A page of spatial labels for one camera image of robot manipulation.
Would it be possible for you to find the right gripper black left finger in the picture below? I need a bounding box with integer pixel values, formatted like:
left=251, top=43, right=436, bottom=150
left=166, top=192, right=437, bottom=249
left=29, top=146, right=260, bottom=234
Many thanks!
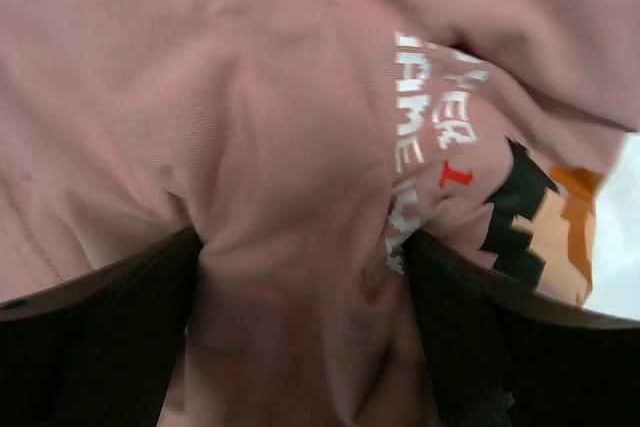
left=1, top=228, right=201, bottom=427

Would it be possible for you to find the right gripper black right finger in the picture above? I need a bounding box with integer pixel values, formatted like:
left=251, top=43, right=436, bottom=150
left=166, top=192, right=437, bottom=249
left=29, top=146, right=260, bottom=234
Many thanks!
left=407, top=233, right=639, bottom=426

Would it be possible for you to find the pink printed t shirt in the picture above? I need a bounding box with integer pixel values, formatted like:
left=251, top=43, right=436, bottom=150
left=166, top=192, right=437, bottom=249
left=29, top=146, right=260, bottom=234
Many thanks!
left=1, top=0, right=639, bottom=426

